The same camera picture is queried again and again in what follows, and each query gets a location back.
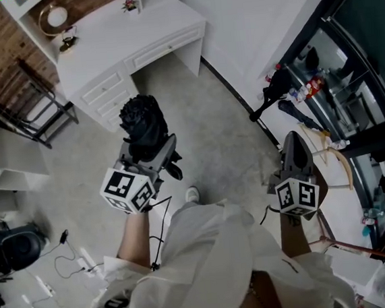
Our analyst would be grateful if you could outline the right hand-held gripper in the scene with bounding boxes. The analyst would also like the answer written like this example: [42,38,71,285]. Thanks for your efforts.
[261,129,323,219]

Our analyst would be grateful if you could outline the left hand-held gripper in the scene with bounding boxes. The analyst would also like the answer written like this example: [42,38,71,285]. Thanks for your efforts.
[94,133,184,218]

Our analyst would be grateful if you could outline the person's right forearm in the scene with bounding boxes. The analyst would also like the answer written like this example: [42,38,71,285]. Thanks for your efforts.
[277,208,313,259]

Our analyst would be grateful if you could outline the person's left forearm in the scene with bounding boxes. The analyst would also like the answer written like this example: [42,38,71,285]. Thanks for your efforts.
[112,208,156,277]

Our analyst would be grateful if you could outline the brown round stool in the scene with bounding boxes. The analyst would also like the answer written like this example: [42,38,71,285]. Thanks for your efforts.
[307,170,332,222]

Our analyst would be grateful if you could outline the person's white left shoe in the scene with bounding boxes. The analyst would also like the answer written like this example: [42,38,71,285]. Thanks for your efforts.
[183,185,202,205]

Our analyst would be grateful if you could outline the white window counter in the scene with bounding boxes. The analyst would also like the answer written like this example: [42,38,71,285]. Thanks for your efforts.
[255,62,377,261]

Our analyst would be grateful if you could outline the clear plastic bottle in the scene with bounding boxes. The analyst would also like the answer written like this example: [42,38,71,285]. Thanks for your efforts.
[286,86,311,104]

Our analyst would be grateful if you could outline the black tripod device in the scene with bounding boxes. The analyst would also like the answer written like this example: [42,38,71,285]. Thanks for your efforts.
[245,68,295,123]

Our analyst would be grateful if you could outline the red snack packet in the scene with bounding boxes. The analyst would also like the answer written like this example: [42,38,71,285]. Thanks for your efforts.
[305,74,327,98]

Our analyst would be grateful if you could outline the brown wooden pole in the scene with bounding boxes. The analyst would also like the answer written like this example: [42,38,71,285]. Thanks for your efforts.
[318,229,385,274]

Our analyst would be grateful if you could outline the white table with drawers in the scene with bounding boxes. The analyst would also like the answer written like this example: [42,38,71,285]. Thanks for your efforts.
[51,3,217,138]

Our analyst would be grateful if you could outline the person's white shirt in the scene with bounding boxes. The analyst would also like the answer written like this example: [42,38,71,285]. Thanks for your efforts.
[76,187,357,308]

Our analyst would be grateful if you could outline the white power strip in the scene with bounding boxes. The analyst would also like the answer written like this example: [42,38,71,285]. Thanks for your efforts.
[75,256,90,274]

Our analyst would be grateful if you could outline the pink flowers in pot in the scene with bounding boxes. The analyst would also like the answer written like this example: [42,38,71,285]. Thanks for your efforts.
[120,0,142,17]

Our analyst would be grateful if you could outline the black framed glass window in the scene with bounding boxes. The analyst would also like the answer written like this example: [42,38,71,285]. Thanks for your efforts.
[272,0,385,266]

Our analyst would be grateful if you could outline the black office chair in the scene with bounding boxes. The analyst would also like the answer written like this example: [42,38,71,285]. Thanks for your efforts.
[0,222,53,275]

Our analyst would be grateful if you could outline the white shelf unit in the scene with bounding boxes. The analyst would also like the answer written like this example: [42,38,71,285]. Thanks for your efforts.
[0,0,183,67]

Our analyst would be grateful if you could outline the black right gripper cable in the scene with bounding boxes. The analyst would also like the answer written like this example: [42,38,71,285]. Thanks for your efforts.
[258,204,282,226]

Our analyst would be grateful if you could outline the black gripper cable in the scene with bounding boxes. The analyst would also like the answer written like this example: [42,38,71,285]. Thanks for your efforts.
[258,204,282,226]
[144,195,180,272]

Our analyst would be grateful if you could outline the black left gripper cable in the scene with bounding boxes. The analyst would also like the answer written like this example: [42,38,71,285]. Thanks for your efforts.
[144,195,180,272]

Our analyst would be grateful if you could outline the black floor cable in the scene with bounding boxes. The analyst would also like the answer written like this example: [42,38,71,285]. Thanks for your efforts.
[51,239,98,283]

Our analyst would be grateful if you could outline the white globe lamp gold ring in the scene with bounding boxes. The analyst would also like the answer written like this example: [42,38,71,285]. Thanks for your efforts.
[36,1,81,56]

